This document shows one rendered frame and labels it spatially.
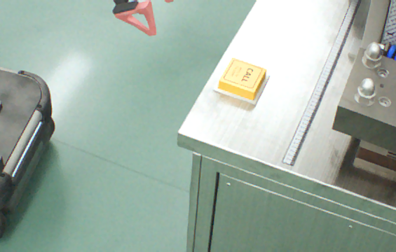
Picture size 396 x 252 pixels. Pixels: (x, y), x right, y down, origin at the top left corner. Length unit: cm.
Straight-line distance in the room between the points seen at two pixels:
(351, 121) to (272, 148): 16
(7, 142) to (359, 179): 120
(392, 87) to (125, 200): 125
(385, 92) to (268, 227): 36
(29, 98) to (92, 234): 45
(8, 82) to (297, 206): 126
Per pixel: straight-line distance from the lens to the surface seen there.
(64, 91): 271
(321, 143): 140
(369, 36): 154
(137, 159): 250
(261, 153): 137
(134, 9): 130
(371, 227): 141
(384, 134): 131
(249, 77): 146
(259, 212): 147
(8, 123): 232
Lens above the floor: 195
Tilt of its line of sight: 48 degrees down
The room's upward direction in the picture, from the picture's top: 4 degrees clockwise
